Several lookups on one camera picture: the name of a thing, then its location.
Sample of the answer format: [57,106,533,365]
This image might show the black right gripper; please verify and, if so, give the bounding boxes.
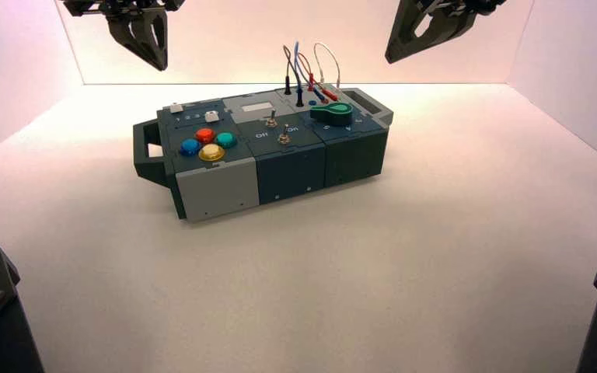
[385,0,508,64]

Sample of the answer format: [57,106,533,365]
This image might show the blue banana plug cable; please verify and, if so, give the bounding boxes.
[292,40,327,104]

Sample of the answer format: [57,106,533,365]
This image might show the red banana plug cable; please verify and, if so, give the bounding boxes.
[297,51,339,103]

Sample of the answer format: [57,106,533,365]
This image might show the white banana plug cable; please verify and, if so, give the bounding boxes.
[312,42,342,89]

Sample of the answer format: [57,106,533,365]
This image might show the blue push button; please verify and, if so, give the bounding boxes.
[179,138,203,158]

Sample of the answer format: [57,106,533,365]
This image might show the green rotary selector knob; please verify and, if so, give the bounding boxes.
[309,102,354,129]

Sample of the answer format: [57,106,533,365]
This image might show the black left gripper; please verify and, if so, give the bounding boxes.
[61,0,187,72]

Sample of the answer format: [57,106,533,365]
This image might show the blue grey modular control box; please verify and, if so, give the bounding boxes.
[132,86,395,224]

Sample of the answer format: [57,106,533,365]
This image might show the yellow push button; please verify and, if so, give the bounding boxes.
[198,143,226,162]

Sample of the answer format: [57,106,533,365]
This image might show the black banana plug cable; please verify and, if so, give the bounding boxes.
[282,44,305,108]

